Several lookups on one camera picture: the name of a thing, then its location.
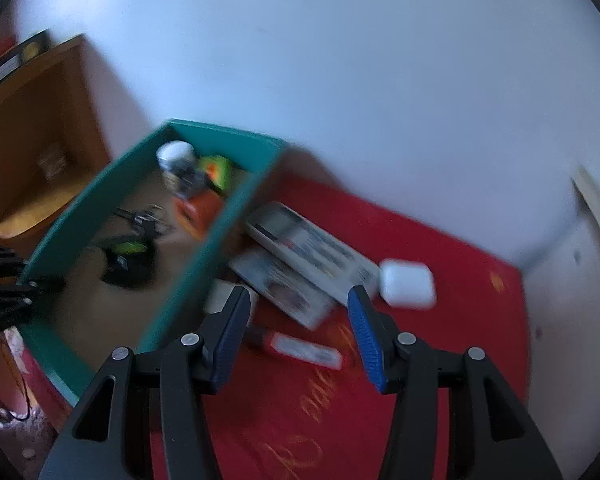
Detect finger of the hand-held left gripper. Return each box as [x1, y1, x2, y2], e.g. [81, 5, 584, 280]
[0, 245, 65, 306]
[0, 300, 37, 341]

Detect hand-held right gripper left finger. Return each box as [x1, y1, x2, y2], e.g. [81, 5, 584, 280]
[39, 285, 253, 480]

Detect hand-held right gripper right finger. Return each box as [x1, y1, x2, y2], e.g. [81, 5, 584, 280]
[346, 285, 563, 480]

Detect white plug adapter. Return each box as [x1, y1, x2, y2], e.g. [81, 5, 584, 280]
[202, 280, 258, 331]

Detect white earbuds case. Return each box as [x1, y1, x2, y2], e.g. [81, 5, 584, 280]
[377, 258, 437, 309]

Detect card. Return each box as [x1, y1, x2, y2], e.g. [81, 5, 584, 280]
[228, 249, 337, 331]

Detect teal cardboard box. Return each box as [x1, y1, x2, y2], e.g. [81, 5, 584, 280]
[17, 119, 287, 408]

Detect white remote control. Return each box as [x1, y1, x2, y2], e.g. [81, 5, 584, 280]
[244, 201, 381, 306]

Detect key ring with keys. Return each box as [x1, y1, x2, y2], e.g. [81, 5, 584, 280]
[112, 204, 173, 236]

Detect orange digital clock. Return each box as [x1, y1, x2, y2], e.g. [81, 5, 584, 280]
[172, 192, 228, 241]

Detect green case with orange slider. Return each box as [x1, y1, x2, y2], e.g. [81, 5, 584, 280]
[197, 156, 233, 195]

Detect red printed mat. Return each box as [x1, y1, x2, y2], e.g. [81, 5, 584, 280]
[10, 160, 531, 480]

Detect clear plastic packet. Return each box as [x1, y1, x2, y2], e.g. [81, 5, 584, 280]
[36, 142, 71, 181]

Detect wooden cabinet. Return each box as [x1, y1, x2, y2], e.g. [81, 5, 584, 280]
[0, 34, 113, 271]

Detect white plastic jar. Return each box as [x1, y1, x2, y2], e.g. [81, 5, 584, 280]
[156, 140, 197, 193]

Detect white furniture panel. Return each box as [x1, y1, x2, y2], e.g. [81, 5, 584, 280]
[522, 164, 600, 466]

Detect black and red book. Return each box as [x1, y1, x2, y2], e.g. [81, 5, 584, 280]
[0, 29, 52, 98]

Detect black cable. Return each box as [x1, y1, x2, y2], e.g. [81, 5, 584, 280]
[0, 340, 31, 421]

